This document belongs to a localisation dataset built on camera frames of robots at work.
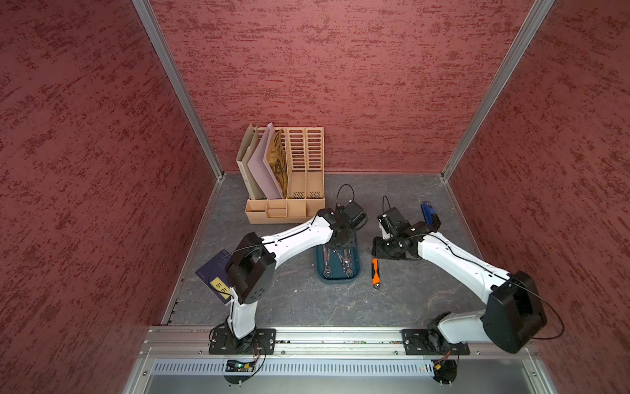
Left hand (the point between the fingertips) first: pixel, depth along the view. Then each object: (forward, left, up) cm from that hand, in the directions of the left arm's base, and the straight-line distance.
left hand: (344, 247), depth 85 cm
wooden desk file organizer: (+39, +16, -9) cm, 43 cm away
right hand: (-3, -12, -1) cm, 12 cm away
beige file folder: (+30, +35, +21) cm, 51 cm away
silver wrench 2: (-3, -1, -8) cm, 9 cm away
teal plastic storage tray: (-3, +2, -9) cm, 10 cm away
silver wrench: (-6, +6, -8) cm, 11 cm away
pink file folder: (+23, +31, +16) cm, 42 cm away
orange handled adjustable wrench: (-8, -12, -9) cm, 17 cm away
